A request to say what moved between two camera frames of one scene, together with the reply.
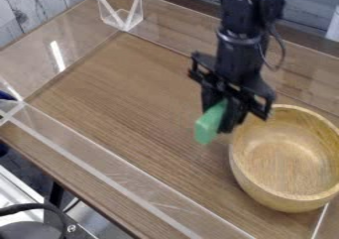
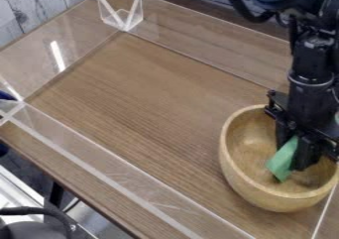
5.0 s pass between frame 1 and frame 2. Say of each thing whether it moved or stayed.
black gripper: moved
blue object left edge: stayed
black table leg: stayed
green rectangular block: moved
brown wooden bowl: moved
